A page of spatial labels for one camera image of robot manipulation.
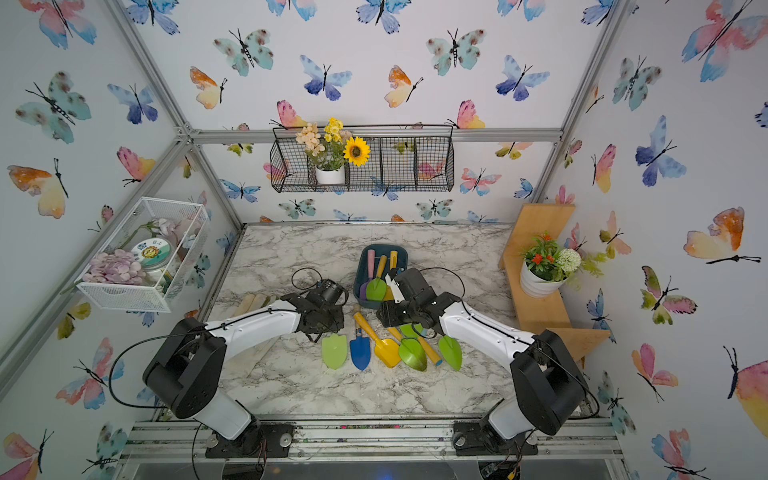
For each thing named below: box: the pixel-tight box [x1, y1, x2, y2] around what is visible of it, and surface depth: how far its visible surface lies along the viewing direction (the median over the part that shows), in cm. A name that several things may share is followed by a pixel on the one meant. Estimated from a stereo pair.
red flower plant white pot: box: [520, 232, 608, 299], surface depth 84 cm
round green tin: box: [131, 237, 173, 277], surface depth 67 cm
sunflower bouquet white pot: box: [295, 117, 371, 185], surface depth 86 cm
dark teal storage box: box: [353, 243, 408, 310], surface depth 106 cm
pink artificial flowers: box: [82, 249, 147, 285], surface depth 61 cm
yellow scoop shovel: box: [354, 312, 402, 369], surface depth 90 cm
